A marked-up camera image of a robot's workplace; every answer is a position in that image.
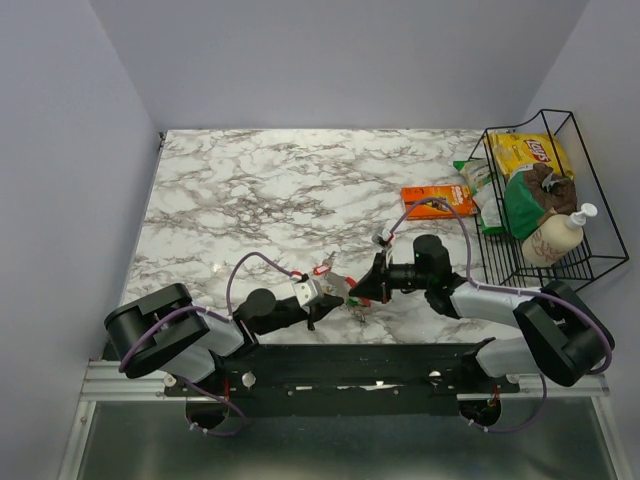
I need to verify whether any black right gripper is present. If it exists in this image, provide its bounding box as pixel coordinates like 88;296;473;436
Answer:
349;249;432;303

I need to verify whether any red handled steel key organizer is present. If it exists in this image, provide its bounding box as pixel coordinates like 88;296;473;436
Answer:
321;271;371;323

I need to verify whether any red key tag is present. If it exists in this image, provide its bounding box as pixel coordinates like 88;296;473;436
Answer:
313;264;332;276

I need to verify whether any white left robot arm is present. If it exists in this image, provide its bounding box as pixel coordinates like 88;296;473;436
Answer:
104;278;344;395

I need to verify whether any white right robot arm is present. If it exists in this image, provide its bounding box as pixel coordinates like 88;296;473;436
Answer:
350;235;615;392

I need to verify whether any orange razor box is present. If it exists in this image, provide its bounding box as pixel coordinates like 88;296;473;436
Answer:
401;185;478;220

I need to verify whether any white green snack bag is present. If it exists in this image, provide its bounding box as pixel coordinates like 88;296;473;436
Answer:
453;159;505;235

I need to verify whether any cream lotion pump bottle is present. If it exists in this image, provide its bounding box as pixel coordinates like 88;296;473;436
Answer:
522;203;598;268

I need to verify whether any yellow chips bag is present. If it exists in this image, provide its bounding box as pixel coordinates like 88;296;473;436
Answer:
485;132;574;179

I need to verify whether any brown crumpled bag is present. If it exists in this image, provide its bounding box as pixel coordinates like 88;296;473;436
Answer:
526;163;577;215

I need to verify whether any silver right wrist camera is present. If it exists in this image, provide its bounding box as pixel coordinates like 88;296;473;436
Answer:
372;226;394;249

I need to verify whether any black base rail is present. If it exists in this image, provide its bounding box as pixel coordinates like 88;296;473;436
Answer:
165;343;519;419

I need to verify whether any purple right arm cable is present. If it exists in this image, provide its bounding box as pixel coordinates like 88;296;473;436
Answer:
387;204;616;434

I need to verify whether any black wire rack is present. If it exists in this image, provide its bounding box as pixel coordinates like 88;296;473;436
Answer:
469;109;630;290

